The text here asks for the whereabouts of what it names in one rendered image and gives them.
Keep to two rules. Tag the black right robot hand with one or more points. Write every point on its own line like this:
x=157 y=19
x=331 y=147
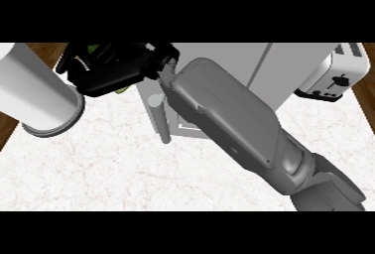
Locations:
x=113 y=71

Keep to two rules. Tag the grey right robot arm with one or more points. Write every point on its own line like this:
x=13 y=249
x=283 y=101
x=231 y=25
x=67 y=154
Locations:
x=230 y=109

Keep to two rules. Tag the grey cabinet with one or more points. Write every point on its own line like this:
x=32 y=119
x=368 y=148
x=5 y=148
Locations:
x=289 y=66

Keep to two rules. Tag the white cylinder with grey rim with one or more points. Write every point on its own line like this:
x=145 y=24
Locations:
x=35 y=89

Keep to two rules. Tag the white toaster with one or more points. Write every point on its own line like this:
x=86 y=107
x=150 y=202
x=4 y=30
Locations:
x=342 y=71

